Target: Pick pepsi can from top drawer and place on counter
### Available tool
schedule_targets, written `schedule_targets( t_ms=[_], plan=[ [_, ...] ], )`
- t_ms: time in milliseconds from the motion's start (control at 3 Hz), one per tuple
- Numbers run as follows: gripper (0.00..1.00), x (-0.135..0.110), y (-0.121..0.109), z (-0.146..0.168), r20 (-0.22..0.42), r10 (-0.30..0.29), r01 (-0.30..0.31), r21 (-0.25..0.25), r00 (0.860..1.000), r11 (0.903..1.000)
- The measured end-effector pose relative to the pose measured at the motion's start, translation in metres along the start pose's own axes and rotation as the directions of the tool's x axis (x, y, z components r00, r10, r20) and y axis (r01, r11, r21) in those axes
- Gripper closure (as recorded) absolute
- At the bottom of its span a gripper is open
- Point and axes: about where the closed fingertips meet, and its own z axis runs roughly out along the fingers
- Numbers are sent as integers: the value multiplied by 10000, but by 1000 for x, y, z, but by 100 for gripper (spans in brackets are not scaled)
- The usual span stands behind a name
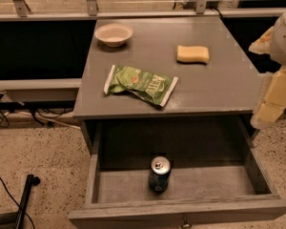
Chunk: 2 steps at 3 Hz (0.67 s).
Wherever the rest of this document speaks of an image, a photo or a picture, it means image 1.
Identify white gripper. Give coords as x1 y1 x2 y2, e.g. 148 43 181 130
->
249 11 286 129

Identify blue pepsi can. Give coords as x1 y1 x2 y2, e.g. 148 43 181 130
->
149 156 172 193

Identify grey cabinet counter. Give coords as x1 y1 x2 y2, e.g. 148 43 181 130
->
74 16 268 149

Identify open grey drawer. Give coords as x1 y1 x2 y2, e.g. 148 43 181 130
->
69 115 286 229

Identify yellow sponge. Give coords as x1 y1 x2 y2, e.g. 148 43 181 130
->
177 46 210 64

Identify green chip bag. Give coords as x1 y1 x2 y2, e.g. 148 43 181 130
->
104 65 178 107

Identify white paper bowl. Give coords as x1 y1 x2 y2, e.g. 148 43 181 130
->
94 24 133 48

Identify metal window railing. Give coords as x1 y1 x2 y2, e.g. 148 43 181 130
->
0 0 286 21

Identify black stand leg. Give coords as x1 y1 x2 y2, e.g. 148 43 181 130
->
0 174 41 229

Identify cables under window ledge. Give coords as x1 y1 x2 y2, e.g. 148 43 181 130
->
0 93 82 131

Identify black floor cable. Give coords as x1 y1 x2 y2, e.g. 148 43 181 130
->
0 169 36 229

